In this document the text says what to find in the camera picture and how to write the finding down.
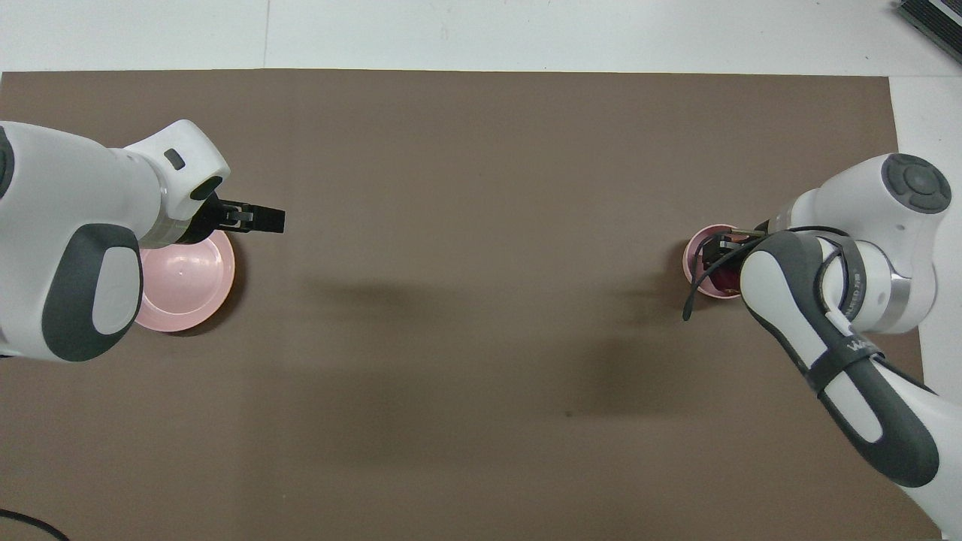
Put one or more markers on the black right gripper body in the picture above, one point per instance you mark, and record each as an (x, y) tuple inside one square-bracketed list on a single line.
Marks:
[(740, 242)]

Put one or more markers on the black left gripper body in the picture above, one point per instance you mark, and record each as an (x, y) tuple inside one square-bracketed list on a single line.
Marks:
[(203, 222)]

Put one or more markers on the dark ribbed metal device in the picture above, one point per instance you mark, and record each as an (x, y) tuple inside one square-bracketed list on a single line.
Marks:
[(936, 19)]

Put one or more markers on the dark red apple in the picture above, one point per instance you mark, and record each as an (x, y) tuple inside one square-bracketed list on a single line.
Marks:
[(727, 282)]

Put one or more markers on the brown table mat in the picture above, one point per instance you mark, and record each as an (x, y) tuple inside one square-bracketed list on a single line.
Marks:
[(466, 300)]

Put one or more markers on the pink bowl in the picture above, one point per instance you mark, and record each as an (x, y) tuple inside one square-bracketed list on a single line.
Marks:
[(693, 259)]

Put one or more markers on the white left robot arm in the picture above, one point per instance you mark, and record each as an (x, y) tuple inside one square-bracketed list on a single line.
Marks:
[(60, 225)]

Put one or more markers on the pink plate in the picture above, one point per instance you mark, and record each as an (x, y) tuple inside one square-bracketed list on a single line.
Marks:
[(188, 285)]

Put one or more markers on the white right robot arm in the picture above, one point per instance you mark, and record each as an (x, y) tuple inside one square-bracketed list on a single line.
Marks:
[(887, 285)]

